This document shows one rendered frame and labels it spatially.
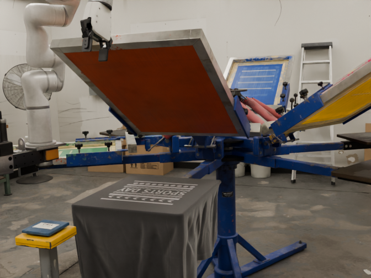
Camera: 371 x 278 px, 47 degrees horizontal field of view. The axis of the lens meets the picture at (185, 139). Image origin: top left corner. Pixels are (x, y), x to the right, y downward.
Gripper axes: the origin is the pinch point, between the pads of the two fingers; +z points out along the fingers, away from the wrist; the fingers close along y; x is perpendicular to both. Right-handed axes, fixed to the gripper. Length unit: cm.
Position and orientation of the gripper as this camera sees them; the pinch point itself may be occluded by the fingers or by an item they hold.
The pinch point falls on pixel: (95, 53)
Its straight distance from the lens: 137.0
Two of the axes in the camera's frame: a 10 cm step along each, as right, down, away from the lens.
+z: -0.7, 9.9, -1.3
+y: -3.5, -1.4, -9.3
